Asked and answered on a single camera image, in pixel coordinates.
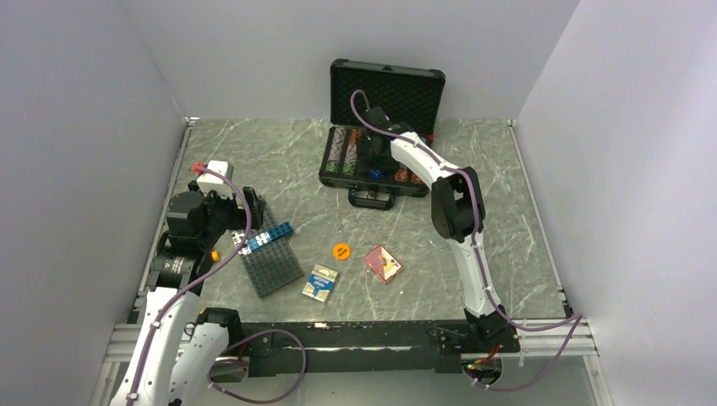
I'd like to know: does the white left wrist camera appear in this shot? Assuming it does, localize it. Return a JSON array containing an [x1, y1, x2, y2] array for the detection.
[[191, 160, 234, 199]]

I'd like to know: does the red playing card deck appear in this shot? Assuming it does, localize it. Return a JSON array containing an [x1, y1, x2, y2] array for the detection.
[[364, 244, 404, 283]]

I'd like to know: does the blue small blind button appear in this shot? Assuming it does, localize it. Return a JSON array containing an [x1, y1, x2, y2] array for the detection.
[[367, 169, 384, 179]]

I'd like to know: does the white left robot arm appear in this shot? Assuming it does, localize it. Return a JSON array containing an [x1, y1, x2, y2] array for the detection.
[[110, 184, 265, 405]]

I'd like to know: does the blue playing card deck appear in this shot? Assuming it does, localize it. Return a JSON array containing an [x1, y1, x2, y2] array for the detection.
[[302, 264, 340, 303]]

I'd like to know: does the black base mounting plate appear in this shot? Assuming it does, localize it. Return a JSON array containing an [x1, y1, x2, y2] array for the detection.
[[238, 320, 521, 377]]

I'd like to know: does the light blue lego brick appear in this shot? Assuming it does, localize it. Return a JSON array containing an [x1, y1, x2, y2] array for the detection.
[[247, 233, 272, 251]]

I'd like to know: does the black poker set case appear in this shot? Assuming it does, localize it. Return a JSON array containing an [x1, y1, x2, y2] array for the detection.
[[319, 58, 446, 210]]

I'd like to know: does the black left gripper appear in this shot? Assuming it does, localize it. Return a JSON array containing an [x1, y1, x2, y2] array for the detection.
[[189, 181, 265, 250]]

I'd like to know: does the dark grey lego baseplate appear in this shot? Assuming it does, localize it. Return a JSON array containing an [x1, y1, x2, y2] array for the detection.
[[239, 207, 304, 299]]

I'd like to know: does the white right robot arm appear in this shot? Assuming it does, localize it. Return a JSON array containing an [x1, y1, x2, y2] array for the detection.
[[353, 107, 506, 352]]

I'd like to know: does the dark teal lego brick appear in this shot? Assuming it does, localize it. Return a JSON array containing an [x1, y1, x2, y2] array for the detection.
[[266, 222, 293, 241]]

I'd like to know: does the orange big blind button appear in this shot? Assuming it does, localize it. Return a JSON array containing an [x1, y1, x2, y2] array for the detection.
[[331, 243, 351, 261]]

